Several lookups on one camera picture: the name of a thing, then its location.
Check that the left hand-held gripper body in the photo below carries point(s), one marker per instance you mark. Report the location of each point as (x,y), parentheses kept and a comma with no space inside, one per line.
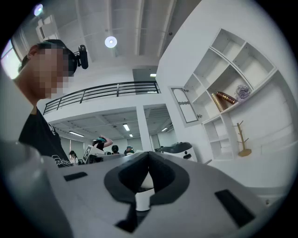
(87,154)

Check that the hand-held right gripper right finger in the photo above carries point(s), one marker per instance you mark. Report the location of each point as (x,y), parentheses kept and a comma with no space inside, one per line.
(172,183)

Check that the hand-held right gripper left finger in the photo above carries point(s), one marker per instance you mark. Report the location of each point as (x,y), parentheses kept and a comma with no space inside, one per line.
(111,183)

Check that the white shelf unit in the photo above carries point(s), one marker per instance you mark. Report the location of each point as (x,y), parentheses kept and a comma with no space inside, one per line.
(214,69)

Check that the white and black robot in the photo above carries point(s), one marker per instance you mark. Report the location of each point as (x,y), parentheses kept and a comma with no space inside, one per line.
(179,148)

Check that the black printed t-shirt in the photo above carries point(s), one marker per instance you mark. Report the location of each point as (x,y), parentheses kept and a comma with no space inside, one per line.
(39,132)

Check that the black metal railing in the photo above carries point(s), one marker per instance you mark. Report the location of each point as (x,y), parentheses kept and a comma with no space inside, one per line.
(117,89)

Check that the white glass cabinet door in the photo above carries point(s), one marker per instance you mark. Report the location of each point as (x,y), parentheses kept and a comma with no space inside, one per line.
(186,105)

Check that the wooden mug tree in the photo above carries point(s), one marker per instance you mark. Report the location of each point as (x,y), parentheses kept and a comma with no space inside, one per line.
(242,139)

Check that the beige gold-printed book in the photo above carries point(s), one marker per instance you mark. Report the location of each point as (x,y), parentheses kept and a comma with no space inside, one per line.
(218,103)

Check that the person's head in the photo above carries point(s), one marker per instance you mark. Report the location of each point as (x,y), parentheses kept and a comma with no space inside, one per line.
(39,72)

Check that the red gold-printed book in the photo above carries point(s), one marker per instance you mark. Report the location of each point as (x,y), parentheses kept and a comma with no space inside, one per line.
(227,97)

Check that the purple artificial flowers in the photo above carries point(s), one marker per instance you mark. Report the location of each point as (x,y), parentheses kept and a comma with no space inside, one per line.
(243,93)

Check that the round ceiling lamp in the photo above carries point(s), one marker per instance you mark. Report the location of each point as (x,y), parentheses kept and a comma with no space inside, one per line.
(110,41)
(38,9)

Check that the black cap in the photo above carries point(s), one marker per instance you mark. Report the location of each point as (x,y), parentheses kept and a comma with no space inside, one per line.
(56,43)

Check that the black head camera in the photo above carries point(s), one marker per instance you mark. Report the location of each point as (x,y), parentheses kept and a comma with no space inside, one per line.
(83,57)

